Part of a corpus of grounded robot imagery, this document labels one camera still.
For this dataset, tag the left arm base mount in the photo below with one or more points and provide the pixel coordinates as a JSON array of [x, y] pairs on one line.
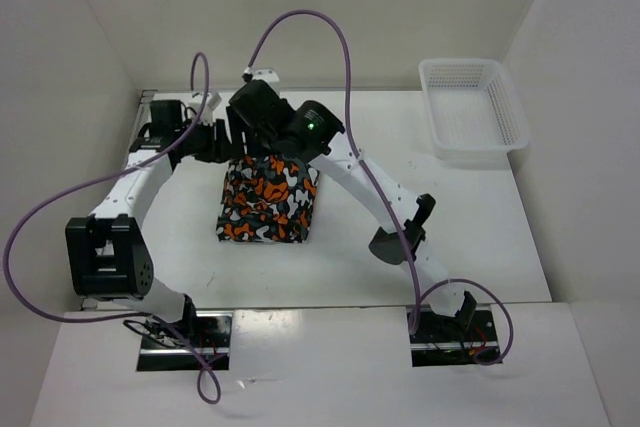
[[161, 351]]

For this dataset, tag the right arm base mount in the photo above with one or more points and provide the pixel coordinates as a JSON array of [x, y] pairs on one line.
[[440, 342]]

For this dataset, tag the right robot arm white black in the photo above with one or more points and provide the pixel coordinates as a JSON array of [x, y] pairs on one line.
[[313, 135]]

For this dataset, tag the white perforated plastic basket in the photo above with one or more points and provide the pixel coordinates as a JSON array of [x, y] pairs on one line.
[[473, 110]]

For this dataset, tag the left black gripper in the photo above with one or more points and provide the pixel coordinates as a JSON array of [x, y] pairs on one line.
[[218, 151]]

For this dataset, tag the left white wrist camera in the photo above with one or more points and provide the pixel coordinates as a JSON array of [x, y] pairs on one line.
[[210, 100]]

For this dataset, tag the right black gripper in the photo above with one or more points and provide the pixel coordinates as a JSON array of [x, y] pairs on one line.
[[234, 128]]

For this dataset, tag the orange camouflage shorts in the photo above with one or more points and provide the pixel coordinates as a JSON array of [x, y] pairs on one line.
[[267, 199]]

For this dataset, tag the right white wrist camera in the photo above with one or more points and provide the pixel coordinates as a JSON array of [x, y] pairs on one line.
[[267, 75]]

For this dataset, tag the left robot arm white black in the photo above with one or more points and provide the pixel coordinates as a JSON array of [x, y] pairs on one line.
[[109, 259]]

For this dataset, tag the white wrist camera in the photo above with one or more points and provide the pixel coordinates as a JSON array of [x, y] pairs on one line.
[[210, 100], [267, 75]]

